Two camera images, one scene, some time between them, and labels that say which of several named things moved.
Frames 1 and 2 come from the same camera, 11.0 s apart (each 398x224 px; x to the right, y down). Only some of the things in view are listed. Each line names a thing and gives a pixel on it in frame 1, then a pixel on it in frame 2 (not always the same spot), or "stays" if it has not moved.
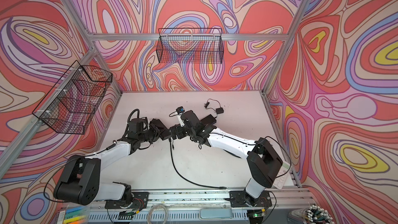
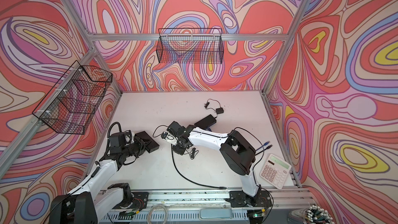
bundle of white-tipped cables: x=312 y=214 stays
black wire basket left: x=72 y=98 stays
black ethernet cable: x=222 y=187 stays
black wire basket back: x=190 y=45 stays
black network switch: x=208 y=120 stays
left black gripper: x=155 y=133 → x=140 y=145
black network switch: x=166 y=133 → x=152 y=145
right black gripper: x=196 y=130 → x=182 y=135
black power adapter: x=219 y=110 stays
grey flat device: x=215 y=213 stays
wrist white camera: x=179 y=111 → x=169 y=138
